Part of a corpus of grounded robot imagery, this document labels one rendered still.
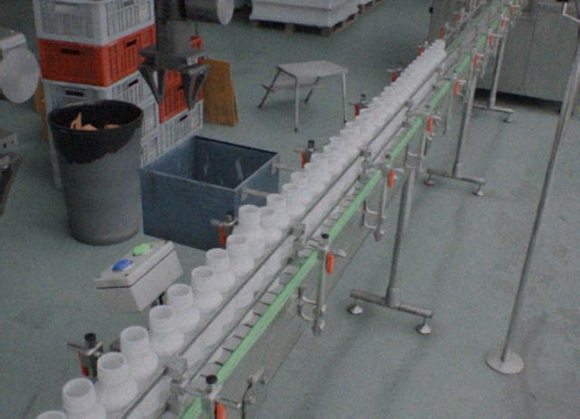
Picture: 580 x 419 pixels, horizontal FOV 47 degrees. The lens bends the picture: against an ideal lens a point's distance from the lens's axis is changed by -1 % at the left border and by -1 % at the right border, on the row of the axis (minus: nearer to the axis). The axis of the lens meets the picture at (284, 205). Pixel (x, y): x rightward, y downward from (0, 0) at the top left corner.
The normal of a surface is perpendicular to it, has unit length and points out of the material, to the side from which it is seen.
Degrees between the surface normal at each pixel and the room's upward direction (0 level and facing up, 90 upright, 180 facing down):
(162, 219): 90
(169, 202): 90
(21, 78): 89
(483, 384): 0
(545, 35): 90
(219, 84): 103
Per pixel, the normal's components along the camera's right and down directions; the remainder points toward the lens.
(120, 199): 0.65, 0.43
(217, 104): -0.37, 0.54
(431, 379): 0.04, -0.89
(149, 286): 0.87, -0.10
